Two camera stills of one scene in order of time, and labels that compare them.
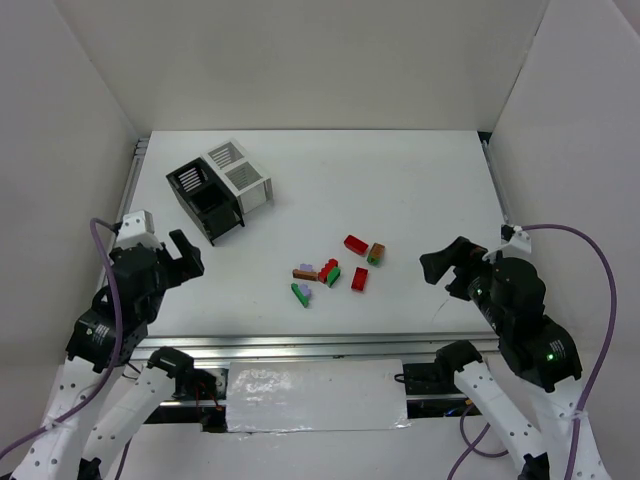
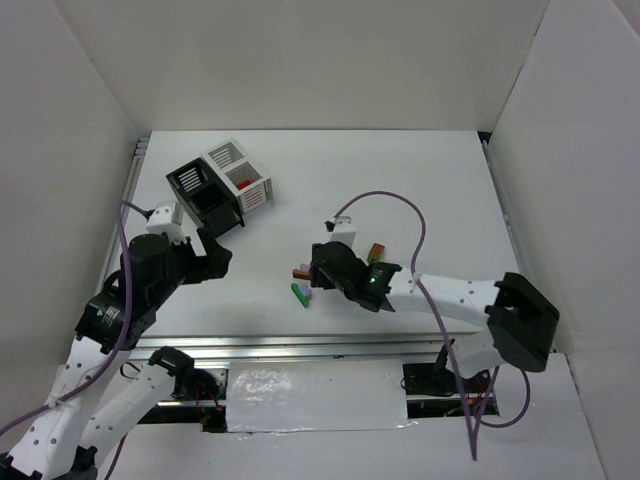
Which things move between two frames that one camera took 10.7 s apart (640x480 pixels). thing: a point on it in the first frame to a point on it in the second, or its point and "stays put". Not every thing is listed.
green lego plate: (303, 299) stays put
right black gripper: (460, 271) to (320, 270)
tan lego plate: (377, 251) stays put
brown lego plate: (307, 275) stays put
